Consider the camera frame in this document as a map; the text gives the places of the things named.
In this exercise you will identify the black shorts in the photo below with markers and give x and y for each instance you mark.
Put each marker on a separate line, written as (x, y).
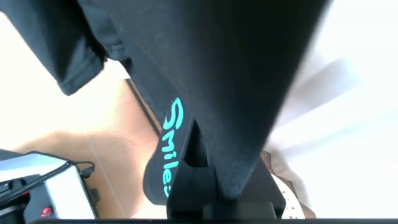
(217, 62)

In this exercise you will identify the white laundry basket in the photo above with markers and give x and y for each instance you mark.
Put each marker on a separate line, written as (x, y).
(290, 202)

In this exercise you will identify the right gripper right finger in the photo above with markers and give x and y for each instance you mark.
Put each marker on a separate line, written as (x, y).
(264, 193)

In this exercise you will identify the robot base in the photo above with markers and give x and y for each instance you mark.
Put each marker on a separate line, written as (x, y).
(56, 186)

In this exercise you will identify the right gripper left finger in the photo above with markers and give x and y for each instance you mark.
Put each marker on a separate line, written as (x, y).
(183, 193)

